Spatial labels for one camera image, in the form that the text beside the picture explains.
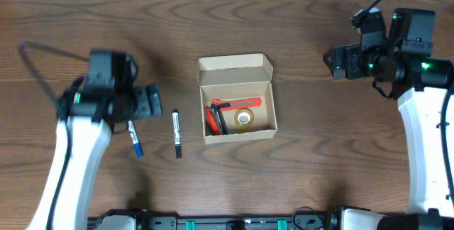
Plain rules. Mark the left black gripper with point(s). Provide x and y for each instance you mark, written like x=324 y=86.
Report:
x=147 y=106

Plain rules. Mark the red utility knife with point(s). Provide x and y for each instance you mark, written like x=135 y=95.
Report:
x=236 y=104

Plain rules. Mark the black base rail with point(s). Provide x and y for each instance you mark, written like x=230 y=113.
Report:
x=146 y=220

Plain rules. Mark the red stapler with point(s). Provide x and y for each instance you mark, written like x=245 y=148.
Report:
x=216 y=120

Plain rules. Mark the black marker pen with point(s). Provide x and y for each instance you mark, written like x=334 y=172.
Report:
x=177 y=133

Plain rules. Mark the yellow tape roll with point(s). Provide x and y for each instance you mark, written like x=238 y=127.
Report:
x=244 y=118

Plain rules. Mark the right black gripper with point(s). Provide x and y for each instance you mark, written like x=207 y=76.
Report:
x=352 y=52

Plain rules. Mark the blue marker pen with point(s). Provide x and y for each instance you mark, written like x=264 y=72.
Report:
x=135 y=139

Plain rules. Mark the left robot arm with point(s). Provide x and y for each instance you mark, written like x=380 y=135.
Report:
x=87 y=113

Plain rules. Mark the open cardboard box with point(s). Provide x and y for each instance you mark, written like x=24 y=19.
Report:
x=236 y=77

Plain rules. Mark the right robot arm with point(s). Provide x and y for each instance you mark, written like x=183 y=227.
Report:
x=400 y=54

